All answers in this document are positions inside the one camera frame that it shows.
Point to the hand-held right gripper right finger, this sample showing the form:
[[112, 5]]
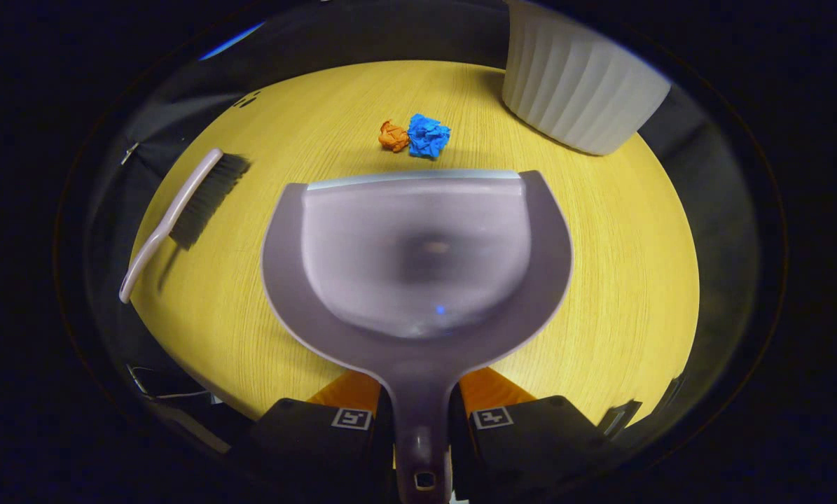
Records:
[[530, 448]]

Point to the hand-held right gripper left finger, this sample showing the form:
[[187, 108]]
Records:
[[306, 448]]

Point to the lilac plastic dustpan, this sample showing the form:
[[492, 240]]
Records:
[[418, 245]]

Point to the lilac small broom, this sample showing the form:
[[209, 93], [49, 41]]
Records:
[[180, 203]]

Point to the orange paper trash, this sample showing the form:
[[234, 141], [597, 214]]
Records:
[[393, 136]]

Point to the blue paper trash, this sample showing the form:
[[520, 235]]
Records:
[[429, 136]]

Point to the white ribbed garbage bin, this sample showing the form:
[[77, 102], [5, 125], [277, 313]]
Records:
[[572, 84]]

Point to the yellow wooden desktop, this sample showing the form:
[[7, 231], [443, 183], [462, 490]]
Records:
[[621, 266]]

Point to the black desk clamp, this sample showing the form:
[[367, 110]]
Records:
[[621, 418]]

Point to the small metal bracket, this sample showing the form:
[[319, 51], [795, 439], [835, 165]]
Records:
[[130, 152]]

